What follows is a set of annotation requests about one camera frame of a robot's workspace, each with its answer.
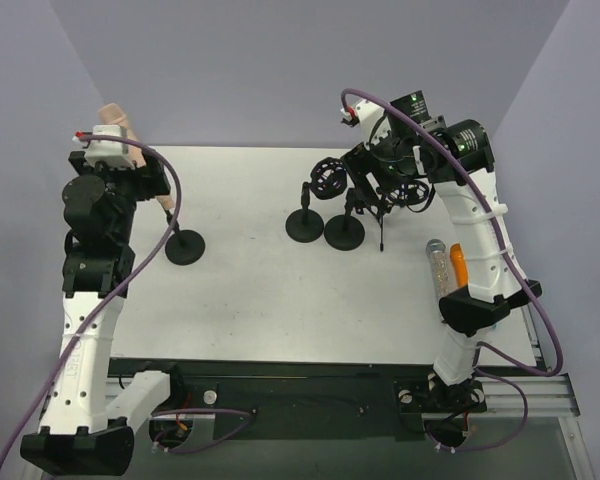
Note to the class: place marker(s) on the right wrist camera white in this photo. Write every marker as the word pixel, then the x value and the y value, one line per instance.
pixel 371 120

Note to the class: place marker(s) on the black tripod shock mount stand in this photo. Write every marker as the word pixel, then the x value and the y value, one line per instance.
pixel 414 195

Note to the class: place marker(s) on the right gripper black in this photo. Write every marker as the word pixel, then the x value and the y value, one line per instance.
pixel 360 163

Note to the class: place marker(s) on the orange microphone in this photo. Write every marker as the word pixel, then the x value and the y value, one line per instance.
pixel 459 265

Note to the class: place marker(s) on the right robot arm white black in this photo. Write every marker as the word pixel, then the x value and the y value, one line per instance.
pixel 403 141

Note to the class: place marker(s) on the black round base clip stand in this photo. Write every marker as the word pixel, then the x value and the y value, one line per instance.
pixel 345 232

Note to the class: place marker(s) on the black stand with orange microphone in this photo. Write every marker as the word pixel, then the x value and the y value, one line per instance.
pixel 328 180

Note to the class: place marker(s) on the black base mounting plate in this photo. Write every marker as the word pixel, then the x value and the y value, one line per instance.
pixel 318 401

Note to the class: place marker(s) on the beige microphone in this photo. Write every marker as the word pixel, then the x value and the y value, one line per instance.
pixel 112 114

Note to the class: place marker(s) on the silver glitter microphone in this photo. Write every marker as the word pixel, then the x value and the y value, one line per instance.
pixel 441 275

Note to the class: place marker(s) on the aluminium frame rail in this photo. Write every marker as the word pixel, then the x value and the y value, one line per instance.
pixel 323 335

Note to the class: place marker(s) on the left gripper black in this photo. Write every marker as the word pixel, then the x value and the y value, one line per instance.
pixel 156 176

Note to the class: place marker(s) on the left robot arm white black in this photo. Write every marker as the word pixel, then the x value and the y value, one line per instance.
pixel 80 432

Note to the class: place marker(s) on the black stand with beige microphone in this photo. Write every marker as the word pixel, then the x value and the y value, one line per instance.
pixel 184 246

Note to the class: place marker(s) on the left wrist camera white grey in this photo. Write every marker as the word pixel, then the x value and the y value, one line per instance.
pixel 113 154

